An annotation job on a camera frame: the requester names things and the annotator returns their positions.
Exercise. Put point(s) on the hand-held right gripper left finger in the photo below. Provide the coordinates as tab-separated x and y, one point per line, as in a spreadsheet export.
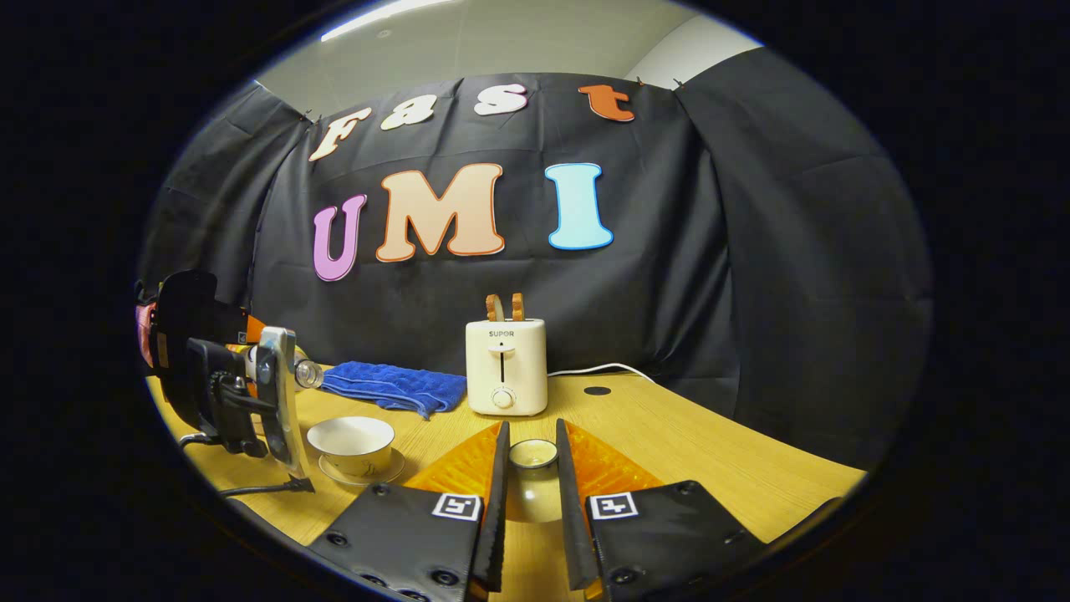
497	518

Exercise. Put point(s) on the white porcelain teacup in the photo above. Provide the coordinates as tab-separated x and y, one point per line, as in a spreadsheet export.
351	439

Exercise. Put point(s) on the clear plastic water bottle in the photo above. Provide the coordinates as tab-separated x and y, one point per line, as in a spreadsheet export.
308	374

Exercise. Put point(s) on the black backdrop cloth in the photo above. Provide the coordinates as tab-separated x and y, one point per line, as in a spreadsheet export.
710	276

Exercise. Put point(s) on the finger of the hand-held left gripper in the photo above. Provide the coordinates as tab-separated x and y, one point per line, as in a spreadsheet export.
276	401

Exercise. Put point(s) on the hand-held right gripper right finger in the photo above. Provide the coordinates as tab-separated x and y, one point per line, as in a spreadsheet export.
570	518

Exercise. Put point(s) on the white toaster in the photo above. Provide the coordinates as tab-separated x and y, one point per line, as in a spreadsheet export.
506	368

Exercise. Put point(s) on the white teacup lid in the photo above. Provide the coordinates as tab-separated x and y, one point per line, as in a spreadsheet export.
533	456

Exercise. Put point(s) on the toast slice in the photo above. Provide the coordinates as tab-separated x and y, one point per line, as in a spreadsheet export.
495	308
517	307

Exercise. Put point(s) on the blue towel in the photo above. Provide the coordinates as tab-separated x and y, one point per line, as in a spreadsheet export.
393	385

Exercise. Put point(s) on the white saucer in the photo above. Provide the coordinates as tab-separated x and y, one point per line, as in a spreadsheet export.
389	472

